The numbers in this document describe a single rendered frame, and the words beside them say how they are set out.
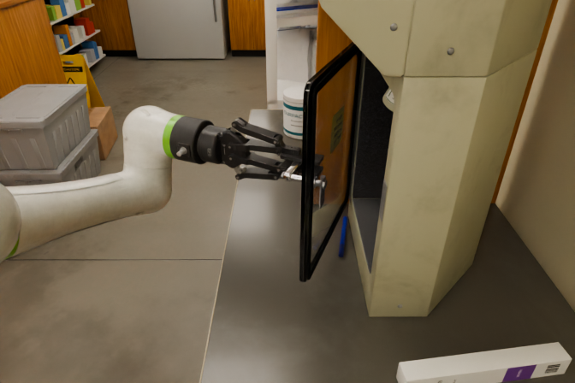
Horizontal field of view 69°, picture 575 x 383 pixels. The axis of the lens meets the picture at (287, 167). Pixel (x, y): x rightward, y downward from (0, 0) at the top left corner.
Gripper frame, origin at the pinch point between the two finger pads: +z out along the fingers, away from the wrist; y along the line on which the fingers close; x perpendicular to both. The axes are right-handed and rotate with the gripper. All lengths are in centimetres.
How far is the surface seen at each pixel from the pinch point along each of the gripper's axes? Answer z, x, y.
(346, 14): 9.9, -11.2, 29.0
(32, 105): -202, 90, -54
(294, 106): -24, 56, -14
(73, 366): -99, 1, -120
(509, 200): 43, 43, -25
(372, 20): 13.0, -9.9, 28.2
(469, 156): 28.0, -2.9, 8.7
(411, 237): 22.3, -5.9, -6.4
